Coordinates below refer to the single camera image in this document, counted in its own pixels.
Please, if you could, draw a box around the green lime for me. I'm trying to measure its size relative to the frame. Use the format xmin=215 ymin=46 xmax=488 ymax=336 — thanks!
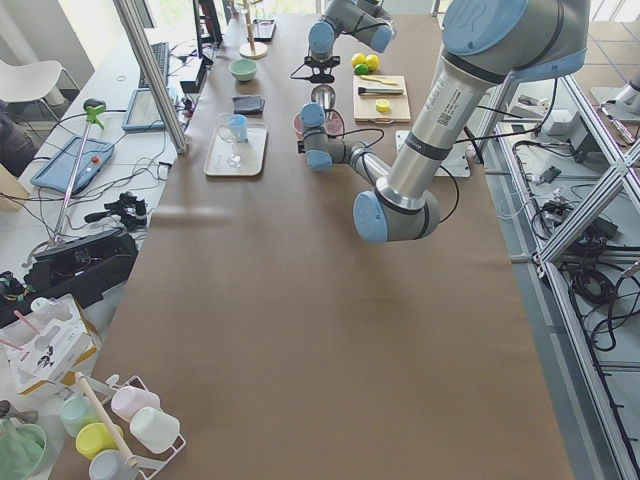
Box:
xmin=354 ymin=64 xmax=369 ymax=75

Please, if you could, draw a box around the pink plastic cup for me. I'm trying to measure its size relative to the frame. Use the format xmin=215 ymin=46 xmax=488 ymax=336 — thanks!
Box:
xmin=111 ymin=385 xmax=160 ymax=422

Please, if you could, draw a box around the bamboo cutting board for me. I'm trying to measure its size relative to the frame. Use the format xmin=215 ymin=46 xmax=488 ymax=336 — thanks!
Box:
xmin=352 ymin=75 xmax=412 ymax=123

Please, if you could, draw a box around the cream serving tray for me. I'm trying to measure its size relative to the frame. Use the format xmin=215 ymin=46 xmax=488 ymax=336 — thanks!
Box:
xmin=203 ymin=122 xmax=268 ymax=177

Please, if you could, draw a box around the blue plastic cup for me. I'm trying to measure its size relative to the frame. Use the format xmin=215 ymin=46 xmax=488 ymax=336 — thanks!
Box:
xmin=227 ymin=114 xmax=248 ymax=143

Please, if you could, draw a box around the pink bowl of ice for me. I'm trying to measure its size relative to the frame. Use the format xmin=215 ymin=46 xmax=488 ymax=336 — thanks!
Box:
xmin=293 ymin=111 xmax=344 ymax=140

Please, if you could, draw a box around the yellow lemon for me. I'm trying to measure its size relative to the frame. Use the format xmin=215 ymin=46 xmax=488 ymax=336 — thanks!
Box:
xmin=365 ymin=54 xmax=380 ymax=72
xmin=351 ymin=53 xmax=366 ymax=69

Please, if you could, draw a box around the green reacher grabber tool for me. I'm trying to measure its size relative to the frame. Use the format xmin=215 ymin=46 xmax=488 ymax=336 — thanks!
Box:
xmin=21 ymin=98 xmax=107 ymax=268

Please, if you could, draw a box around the cardboard box with cups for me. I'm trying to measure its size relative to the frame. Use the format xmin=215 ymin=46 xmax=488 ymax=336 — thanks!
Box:
xmin=1 ymin=294 xmax=102 ymax=400

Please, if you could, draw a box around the white cup rack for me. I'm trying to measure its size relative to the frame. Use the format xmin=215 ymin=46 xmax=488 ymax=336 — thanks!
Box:
xmin=75 ymin=372 xmax=187 ymax=479

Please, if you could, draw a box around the white chair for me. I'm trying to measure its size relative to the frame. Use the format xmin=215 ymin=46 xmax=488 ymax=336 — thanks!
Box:
xmin=1 ymin=60 xmax=80 ymax=121

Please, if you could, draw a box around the mint green bowl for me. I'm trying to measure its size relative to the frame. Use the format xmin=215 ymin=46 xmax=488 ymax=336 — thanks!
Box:
xmin=228 ymin=58 xmax=257 ymax=82

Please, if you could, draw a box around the steel muddler black tip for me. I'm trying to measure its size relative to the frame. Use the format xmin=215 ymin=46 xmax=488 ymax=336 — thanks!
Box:
xmin=357 ymin=86 xmax=404 ymax=97

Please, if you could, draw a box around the black keyboard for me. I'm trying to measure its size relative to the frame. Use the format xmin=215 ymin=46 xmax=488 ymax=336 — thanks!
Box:
xmin=138 ymin=42 xmax=170 ymax=88

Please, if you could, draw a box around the clear wine glass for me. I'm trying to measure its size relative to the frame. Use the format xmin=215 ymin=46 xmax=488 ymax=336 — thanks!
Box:
xmin=218 ymin=112 xmax=241 ymax=168

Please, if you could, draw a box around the wooden cup tree stand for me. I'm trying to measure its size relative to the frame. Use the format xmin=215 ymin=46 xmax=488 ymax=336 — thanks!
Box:
xmin=239 ymin=0 xmax=268 ymax=60

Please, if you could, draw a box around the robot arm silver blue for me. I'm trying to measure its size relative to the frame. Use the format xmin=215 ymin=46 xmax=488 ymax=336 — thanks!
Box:
xmin=290 ymin=0 xmax=396 ymax=84
xmin=300 ymin=0 xmax=590 ymax=243

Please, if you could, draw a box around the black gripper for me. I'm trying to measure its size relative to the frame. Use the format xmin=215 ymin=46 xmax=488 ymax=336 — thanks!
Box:
xmin=290 ymin=55 xmax=341 ymax=83

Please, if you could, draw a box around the blue teach pendant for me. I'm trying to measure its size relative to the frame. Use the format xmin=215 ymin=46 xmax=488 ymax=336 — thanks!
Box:
xmin=30 ymin=136 xmax=115 ymax=194
xmin=122 ymin=88 xmax=165 ymax=133

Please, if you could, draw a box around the grey folded cloth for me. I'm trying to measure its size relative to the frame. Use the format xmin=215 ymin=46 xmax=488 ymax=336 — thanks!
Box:
xmin=232 ymin=95 xmax=265 ymax=115

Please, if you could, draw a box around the stainless steel ice scoop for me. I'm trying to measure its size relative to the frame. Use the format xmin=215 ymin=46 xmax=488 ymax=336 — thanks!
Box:
xmin=310 ymin=84 xmax=336 ymax=110

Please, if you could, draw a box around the black monitor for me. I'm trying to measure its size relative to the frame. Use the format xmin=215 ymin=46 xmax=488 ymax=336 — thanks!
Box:
xmin=193 ymin=0 xmax=223 ymax=65

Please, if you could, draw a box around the yellow plastic cup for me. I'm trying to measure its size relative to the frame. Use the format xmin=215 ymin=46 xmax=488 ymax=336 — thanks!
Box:
xmin=75 ymin=422 xmax=118 ymax=460

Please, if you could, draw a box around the aluminium frame post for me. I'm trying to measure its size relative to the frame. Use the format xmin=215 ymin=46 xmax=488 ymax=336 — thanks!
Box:
xmin=113 ymin=0 xmax=188 ymax=155

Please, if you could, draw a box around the yellow plastic knife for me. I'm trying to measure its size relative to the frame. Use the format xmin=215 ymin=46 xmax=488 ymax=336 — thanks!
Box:
xmin=358 ymin=75 xmax=401 ymax=87

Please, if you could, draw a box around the white plastic cup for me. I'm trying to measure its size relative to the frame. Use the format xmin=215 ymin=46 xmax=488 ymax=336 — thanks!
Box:
xmin=129 ymin=407 xmax=180 ymax=454

